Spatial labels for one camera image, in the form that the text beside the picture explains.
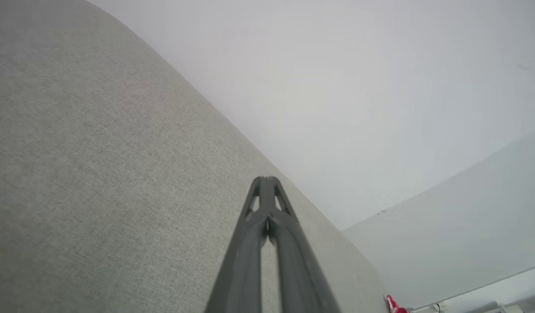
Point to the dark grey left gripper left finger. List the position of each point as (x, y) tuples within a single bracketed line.
[(243, 265)]

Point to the grey fabric sofa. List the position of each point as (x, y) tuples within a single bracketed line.
[(98, 174)]

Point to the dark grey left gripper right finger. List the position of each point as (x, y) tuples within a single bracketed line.
[(300, 274)]

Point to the red and white jersey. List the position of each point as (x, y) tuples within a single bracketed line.
[(393, 305)]

